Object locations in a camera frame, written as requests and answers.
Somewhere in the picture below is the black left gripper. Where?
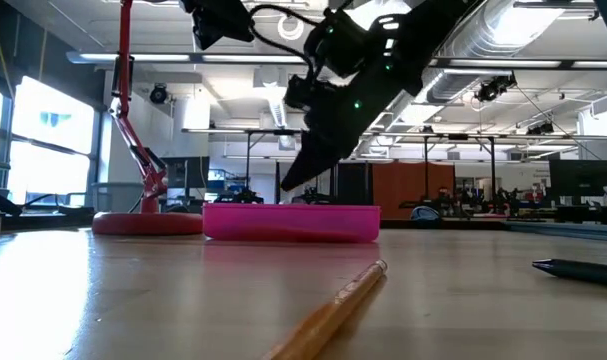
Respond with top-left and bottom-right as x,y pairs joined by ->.
179,0 -> 256,51

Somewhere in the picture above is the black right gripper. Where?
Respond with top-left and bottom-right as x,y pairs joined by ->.
281,59 -> 419,191

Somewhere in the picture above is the pink plastic supply box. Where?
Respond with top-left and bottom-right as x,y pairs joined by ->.
201,202 -> 383,245

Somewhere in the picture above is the orange pencil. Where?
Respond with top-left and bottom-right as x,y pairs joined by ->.
260,258 -> 389,360

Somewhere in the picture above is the matte black clip pen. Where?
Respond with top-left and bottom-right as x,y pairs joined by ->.
531,257 -> 607,289

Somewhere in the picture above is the black curtain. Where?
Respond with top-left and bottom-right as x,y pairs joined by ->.
335,162 -> 374,205

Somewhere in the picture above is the orange partition panel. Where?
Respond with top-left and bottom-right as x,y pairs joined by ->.
372,162 -> 456,220

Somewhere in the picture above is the black round ceiling fixture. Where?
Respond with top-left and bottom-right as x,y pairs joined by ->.
149,83 -> 169,105

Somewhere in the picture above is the blue white round object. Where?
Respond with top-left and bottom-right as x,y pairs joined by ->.
410,204 -> 442,222

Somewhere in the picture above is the black ceiling track light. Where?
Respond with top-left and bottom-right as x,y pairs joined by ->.
475,72 -> 518,104

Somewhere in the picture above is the black monitor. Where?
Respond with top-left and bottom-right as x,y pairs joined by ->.
548,159 -> 607,200

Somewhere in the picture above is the blue-grey side table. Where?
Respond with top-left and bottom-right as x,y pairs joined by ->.
502,220 -> 607,244

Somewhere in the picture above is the white cable coil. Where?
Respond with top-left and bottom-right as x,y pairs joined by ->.
276,13 -> 306,42

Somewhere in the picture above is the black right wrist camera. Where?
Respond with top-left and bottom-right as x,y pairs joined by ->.
282,73 -> 325,112

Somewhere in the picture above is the black camera cable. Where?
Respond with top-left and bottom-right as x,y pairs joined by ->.
247,3 -> 334,84

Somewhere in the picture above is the black background rig frame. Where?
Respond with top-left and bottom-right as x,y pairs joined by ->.
421,133 -> 498,209
243,128 -> 304,205

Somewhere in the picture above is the black aluminium table frame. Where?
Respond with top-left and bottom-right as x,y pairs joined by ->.
0,187 -> 607,237

